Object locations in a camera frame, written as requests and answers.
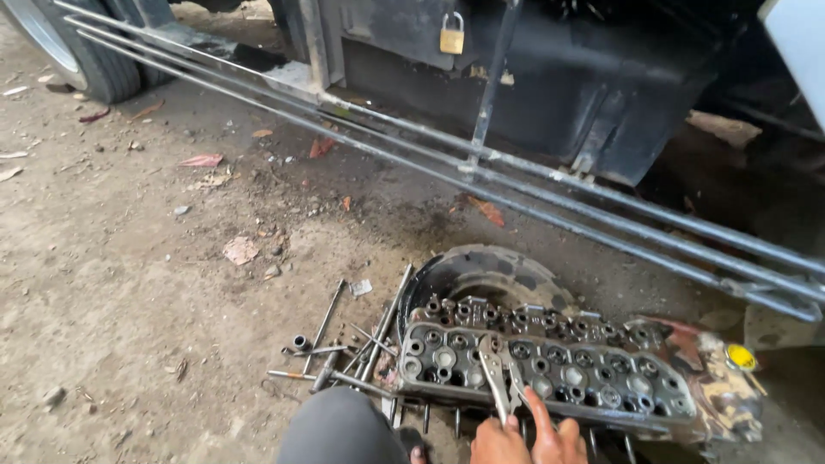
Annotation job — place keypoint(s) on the person's right hand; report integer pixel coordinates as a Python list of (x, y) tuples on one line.
[(557, 448)]

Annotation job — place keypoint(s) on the silver locking pliers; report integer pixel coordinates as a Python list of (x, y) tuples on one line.
[(495, 377)]

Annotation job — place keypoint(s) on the flat steel wrench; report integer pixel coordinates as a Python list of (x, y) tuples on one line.
[(316, 350)]

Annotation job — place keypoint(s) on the red dry leaf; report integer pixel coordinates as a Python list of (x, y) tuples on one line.
[(202, 160)]

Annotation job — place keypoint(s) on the brass padlock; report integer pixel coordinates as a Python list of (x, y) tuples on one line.
[(452, 40)]

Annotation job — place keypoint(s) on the person's left fingers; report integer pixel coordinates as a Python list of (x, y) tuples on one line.
[(510, 424)]

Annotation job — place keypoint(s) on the person's grey trouser leg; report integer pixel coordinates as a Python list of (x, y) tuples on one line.
[(341, 428)]

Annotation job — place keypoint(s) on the oily stained cardboard sheet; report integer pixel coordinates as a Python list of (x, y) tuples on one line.
[(715, 393)]

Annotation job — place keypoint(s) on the worn black tyre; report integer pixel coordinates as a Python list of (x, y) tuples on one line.
[(483, 270)]

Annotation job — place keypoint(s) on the person's foot in sandal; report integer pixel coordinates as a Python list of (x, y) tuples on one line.
[(416, 450)]

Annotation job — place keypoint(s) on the small steel socket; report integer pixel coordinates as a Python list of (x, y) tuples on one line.
[(301, 342)]

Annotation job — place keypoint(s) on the pale concrete block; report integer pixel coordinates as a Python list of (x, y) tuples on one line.
[(780, 328)]

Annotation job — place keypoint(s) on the person's left hand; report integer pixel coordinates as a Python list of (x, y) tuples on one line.
[(496, 446)]

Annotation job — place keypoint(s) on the thin crossed steel pushrod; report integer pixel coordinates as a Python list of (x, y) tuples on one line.
[(374, 339)]

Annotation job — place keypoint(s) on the pink crumpled paper scrap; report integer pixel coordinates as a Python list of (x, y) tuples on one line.
[(240, 250)]

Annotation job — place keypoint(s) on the small white plastic scrap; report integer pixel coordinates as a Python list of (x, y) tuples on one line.
[(361, 287)]

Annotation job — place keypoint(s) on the steel side guard rails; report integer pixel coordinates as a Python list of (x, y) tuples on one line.
[(399, 145)]

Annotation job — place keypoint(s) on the short steel extension bar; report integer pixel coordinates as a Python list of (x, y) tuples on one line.
[(290, 374)]

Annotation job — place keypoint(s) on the long thin steel rod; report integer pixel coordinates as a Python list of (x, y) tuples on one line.
[(324, 325)]

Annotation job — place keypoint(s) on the white truck body panel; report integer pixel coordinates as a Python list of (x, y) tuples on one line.
[(799, 45)]

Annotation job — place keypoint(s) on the black metal truck box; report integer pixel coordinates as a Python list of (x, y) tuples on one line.
[(567, 77)]

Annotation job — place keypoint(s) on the pale flat stone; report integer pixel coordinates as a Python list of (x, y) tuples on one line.
[(723, 127)]

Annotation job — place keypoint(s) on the truck wheel with black tyre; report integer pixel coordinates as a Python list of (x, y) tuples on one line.
[(96, 58)]

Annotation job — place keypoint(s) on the grey engine cylinder head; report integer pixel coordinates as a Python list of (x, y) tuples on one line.
[(580, 374)]

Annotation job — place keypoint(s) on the yellow round cap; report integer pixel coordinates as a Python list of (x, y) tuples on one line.
[(741, 357)]

